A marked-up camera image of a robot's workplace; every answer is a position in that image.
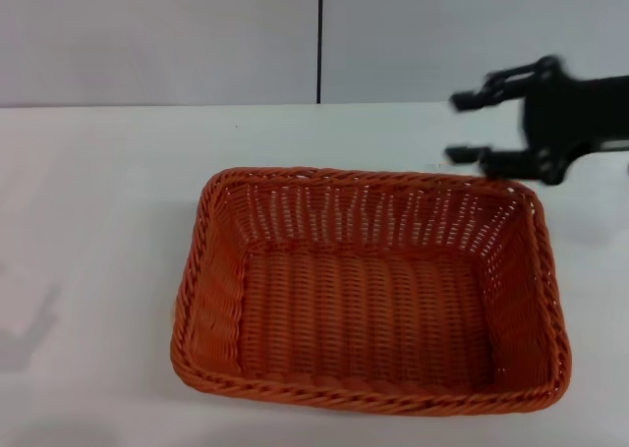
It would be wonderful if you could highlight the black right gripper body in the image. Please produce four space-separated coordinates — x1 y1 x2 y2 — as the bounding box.
519 55 599 188

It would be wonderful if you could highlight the orange woven plastic basket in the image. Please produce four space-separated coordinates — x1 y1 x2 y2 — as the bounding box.
170 165 574 417

